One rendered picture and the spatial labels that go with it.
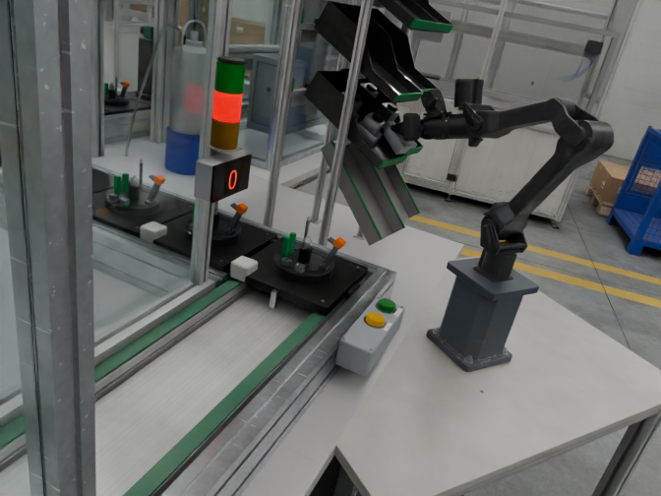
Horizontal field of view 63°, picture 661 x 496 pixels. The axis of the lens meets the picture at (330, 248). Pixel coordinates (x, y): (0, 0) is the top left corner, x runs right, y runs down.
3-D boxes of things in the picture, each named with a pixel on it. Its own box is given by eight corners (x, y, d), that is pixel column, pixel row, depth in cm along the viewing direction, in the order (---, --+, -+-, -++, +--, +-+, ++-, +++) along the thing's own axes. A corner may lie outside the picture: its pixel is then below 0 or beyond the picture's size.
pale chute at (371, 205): (392, 233, 149) (405, 227, 146) (369, 246, 138) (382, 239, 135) (346, 143, 149) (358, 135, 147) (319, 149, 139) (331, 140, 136)
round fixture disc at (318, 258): (341, 268, 128) (343, 260, 127) (316, 290, 116) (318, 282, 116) (290, 248, 133) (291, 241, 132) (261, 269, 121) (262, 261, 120)
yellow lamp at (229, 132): (242, 147, 101) (245, 121, 99) (226, 152, 97) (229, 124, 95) (219, 140, 103) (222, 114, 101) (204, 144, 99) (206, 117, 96)
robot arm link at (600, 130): (623, 137, 95) (602, 112, 98) (596, 135, 91) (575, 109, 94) (511, 244, 118) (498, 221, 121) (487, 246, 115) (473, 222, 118)
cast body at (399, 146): (404, 154, 137) (424, 136, 133) (395, 155, 134) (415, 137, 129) (388, 127, 139) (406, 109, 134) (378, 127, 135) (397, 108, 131)
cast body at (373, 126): (376, 143, 139) (391, 122, 135) (371, 148, 136) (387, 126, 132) (351, 123, 140) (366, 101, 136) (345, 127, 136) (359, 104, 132)
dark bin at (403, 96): (417, 100, 134) (436, 76, 130) (392, 103, 124) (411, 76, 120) (342, 31, 141) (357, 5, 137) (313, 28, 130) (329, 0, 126)
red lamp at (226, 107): (245, 120, 99) (248, 93, 97) (229, 124, 95) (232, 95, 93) (222, 114, 101) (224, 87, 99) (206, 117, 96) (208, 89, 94)
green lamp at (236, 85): (248, 93, 97) (251, 65, 95) (232, 95, 93) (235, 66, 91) (224, 87, 99) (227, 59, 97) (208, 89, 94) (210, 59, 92)
